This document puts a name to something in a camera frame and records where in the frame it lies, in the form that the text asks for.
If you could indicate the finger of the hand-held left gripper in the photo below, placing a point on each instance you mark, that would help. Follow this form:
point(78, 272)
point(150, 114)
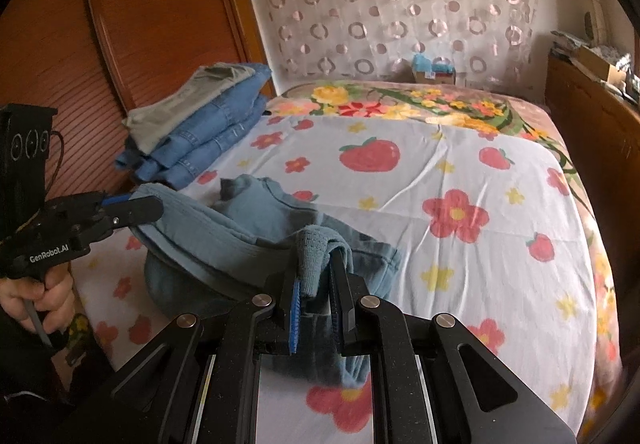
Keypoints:
point(137, 211)
point(85, 203)

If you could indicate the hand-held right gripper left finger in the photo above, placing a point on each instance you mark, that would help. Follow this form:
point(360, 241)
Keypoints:
point(295, 316)

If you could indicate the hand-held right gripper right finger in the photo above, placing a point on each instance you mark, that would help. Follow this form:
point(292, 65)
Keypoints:
point(336, 316)

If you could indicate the grey-blue denim pants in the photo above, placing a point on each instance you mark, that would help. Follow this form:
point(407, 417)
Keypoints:
point(225, 244)

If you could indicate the person's left forearm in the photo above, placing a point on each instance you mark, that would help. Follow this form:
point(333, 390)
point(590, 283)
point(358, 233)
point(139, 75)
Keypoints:
point(25, 374)

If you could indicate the folded grey-green pants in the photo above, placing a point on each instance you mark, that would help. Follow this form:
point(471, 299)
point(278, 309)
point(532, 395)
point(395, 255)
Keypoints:
point(190, 109)

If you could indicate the person's left hand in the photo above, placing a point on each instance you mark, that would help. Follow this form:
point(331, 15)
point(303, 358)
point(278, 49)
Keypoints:
point(56, 294)

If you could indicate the folded blue jeans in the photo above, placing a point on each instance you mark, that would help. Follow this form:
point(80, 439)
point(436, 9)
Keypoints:
point(227, 109)
point(200, 160)

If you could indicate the strawberry print bed sheet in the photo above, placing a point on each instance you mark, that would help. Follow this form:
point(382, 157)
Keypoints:
point(450, 164)

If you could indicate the floral blanket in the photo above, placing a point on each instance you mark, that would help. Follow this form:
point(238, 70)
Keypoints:
point(400, 99)

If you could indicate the blue packet box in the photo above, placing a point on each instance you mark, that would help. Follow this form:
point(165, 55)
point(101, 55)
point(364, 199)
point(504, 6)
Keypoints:
point(434, 69)

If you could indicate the wooden cabinet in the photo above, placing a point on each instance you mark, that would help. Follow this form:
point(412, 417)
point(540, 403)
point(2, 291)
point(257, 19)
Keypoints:
point(600, 164)

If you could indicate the cardboard box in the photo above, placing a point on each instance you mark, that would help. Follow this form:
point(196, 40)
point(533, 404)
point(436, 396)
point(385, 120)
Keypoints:
point(600, 64)

